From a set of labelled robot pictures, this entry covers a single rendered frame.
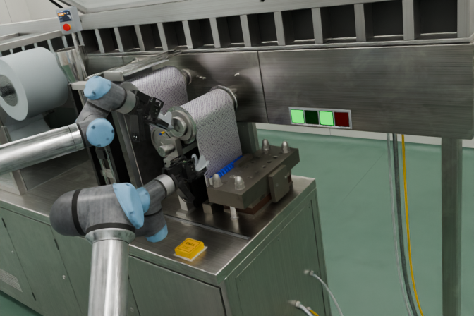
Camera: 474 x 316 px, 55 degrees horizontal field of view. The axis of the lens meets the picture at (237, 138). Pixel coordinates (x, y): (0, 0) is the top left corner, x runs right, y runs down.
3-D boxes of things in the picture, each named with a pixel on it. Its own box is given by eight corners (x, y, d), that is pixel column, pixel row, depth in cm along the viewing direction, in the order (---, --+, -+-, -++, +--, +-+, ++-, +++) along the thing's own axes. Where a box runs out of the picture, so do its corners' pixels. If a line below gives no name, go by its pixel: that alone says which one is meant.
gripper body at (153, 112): (166, 102, 156) (141, 89, 146) (159, 126, 154) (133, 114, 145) (151, 101, 160) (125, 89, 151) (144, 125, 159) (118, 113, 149)
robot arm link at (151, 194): (129, 215, 147) (123, 192, 144) (154, 199, 154) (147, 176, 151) (146, 220, 142) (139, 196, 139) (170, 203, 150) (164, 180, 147)
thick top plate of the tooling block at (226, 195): (209, 202, 166) (206, 187, 164) (267, 156, 195) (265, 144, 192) (244, 209, 156) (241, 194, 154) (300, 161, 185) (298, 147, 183)
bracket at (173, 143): (175, 215, 176) (157, 142, 165) (186, 207, 180) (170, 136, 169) (185, 217, 173) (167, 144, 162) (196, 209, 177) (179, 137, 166)
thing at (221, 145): (205, 183, 170) (196, 137, 163) (241, 157, 187) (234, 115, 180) (207, 183, 170) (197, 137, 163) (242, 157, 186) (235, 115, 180)
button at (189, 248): (175, 254, 150) (173, 248, 149) (189, 243, 155) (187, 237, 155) (190, 259, 146) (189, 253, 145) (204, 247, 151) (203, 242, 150)
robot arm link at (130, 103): (123, 110, 141) (106, 108, 146) (133, 115, 145) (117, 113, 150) (130, 88, 143) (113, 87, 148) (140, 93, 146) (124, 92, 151)
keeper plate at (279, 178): (271, 202, 170) (267, 175, 166) (285, 189, 177) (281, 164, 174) (277, 203, 169) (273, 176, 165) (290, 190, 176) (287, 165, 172)
